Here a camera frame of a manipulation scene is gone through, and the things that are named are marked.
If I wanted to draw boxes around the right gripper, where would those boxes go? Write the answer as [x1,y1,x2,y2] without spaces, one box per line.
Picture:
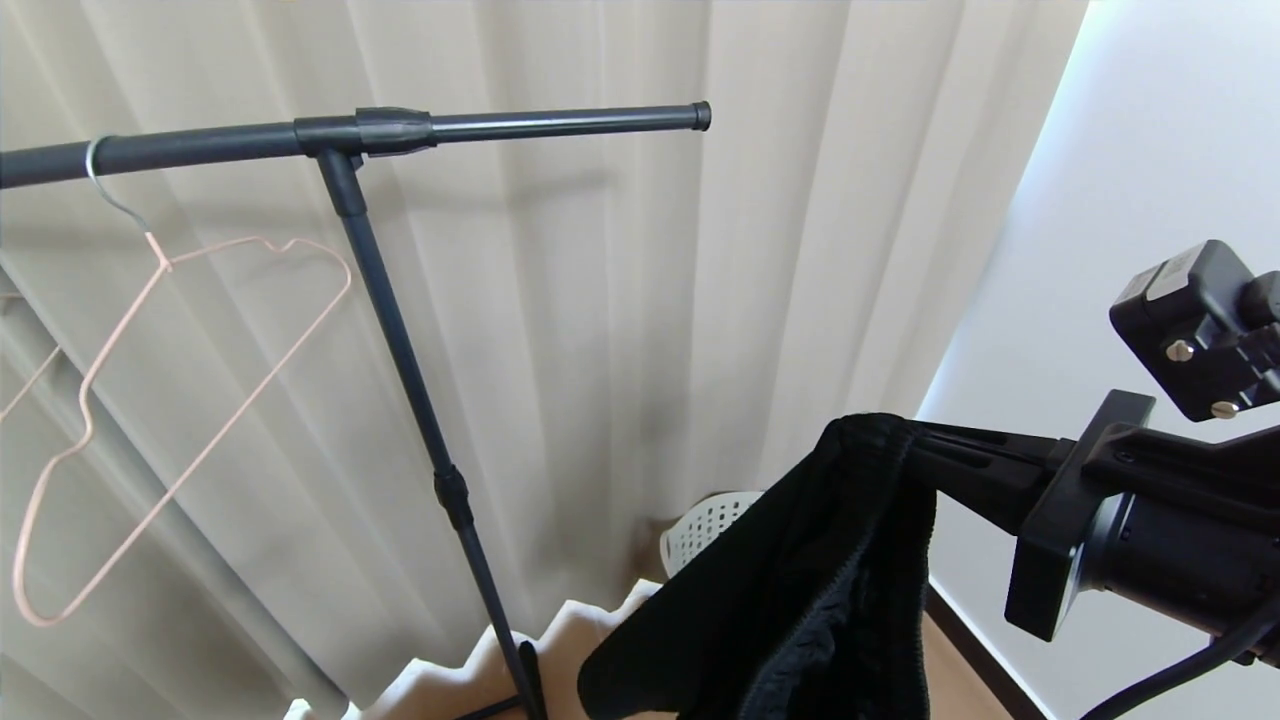
[1005,390,1280,661]

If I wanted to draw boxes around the black shorts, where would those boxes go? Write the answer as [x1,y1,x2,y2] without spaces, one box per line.
[577,412,939,720]

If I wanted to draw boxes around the white laundry basket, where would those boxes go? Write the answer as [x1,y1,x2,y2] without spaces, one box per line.
[658,490,767,579]

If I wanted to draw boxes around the black clothes rack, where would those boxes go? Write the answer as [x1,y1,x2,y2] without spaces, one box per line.
[0,100,713,720]

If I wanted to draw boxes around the beige curtain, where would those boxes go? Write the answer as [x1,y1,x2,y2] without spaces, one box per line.
[0,0,1087,720]

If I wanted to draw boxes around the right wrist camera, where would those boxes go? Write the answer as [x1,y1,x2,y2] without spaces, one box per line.
[1110,240,1280,423]

